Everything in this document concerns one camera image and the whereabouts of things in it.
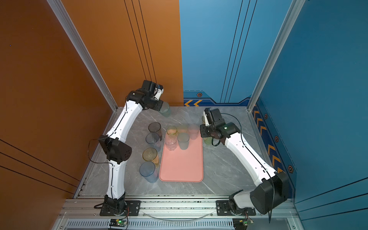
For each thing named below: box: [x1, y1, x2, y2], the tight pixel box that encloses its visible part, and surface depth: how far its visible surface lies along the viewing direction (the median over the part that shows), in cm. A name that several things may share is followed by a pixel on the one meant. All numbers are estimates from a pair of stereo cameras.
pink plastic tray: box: [159, 137, 204, 183], surface depth 92 cm
